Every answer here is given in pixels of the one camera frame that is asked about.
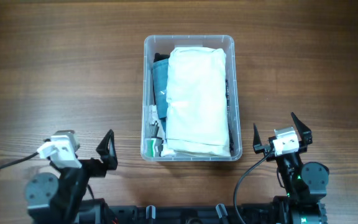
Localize black garment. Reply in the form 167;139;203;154
154;53;170;63

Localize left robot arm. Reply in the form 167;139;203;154
25;129;118;223

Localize clear plastic storage container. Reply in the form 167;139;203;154
140;35;242;162

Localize cream cloth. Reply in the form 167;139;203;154
165;47;231;157

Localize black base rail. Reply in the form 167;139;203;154
74;203;328;224

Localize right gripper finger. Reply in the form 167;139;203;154
291;112;313;146
253;124;263;154

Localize white printed t-shirt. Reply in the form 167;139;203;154
145;105;176;157

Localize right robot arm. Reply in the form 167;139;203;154
253;113;329;224

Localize left black cable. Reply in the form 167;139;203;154
0;151;40;180

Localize blue jeans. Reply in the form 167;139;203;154
152;58;168;130

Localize red navy plaid shirt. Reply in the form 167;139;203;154
225;79;234;153

